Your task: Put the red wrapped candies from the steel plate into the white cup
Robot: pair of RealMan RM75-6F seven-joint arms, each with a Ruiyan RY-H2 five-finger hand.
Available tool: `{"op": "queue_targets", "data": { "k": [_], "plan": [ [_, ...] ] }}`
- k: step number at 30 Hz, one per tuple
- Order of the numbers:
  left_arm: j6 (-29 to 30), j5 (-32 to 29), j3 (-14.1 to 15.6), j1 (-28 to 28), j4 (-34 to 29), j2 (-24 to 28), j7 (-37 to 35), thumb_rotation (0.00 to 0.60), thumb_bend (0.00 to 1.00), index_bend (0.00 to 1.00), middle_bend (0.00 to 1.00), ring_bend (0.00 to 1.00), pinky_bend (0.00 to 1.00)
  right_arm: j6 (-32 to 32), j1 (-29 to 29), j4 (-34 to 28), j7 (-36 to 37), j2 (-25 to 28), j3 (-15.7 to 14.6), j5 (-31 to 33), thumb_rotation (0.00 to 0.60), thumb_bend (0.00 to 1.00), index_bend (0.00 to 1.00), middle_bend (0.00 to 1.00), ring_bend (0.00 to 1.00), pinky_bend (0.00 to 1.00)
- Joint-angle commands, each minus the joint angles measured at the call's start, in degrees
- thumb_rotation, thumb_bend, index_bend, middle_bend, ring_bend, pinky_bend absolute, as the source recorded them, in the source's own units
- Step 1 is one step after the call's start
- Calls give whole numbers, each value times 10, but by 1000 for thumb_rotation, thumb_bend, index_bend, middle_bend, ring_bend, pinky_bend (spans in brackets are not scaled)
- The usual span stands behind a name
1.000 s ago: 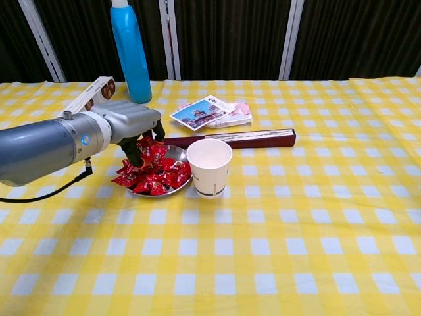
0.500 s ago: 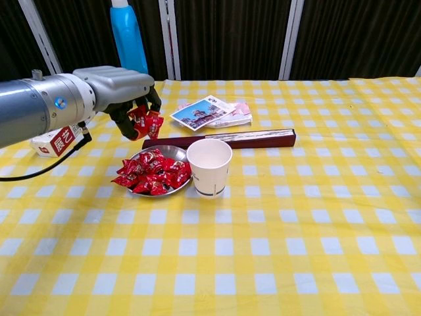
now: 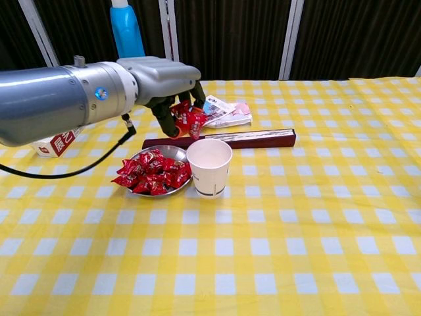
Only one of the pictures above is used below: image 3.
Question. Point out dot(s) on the long white wrap box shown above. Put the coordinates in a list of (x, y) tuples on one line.
[(56, 148)]

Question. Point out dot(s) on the white frame post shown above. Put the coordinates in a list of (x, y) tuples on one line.
[(291, 39), (169, 29), (40, 33)]

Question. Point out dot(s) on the yellow white checkered tablecloth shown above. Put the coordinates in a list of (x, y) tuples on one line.
[(263, 230)]

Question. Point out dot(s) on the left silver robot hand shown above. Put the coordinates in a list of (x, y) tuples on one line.
[(158, 77)]

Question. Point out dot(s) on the round steel plate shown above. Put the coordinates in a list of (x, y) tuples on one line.
[(174, 153)]

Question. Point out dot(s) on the blue detergent bottle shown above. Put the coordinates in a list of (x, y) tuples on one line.
[(126, 33)]

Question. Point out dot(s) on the white paper cup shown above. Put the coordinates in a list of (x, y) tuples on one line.
[(210, 177)]

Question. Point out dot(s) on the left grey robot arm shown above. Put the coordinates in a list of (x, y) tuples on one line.
[(49, 98)]

